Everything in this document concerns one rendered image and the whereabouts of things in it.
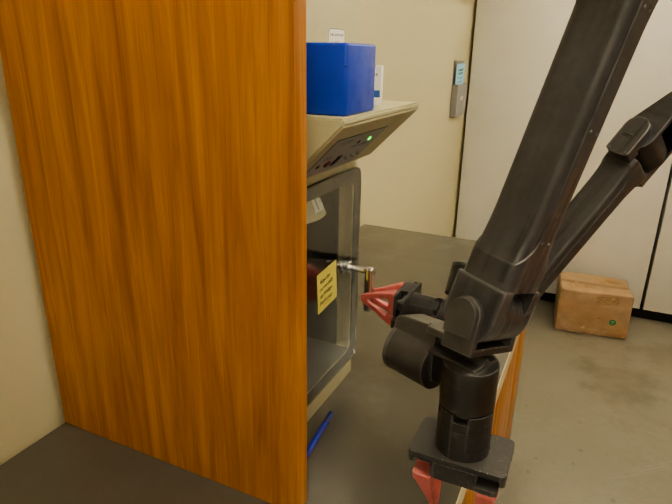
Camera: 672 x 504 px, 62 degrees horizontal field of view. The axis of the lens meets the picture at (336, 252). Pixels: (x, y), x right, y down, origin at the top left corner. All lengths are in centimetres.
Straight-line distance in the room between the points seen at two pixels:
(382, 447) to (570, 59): 71
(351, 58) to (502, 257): 34
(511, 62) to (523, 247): 329
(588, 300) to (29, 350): 311
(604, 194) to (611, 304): 269
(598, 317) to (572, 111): 319
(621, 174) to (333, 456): 66
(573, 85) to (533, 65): 324
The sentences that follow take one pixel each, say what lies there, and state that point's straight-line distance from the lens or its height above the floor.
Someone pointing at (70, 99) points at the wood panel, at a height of 152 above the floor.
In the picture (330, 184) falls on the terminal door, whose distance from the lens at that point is 94.
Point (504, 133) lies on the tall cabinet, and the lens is 383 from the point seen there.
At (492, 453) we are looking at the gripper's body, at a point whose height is 119.
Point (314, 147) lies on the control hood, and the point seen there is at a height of 147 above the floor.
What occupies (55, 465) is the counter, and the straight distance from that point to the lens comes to 108.
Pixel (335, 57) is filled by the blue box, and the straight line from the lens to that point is 74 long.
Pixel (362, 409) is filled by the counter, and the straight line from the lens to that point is 112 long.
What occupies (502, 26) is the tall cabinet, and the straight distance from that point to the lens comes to 381.
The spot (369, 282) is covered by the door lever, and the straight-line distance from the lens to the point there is 105.
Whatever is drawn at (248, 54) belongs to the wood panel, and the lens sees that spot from 68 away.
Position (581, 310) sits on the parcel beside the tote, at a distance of 367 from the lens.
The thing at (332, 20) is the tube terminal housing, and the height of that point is 164.
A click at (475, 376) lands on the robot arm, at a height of 129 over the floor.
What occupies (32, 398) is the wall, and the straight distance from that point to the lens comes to 116.
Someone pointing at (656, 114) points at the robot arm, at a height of 150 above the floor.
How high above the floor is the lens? 159
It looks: 20 degrees down
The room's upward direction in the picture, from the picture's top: 1 degrees clockwise
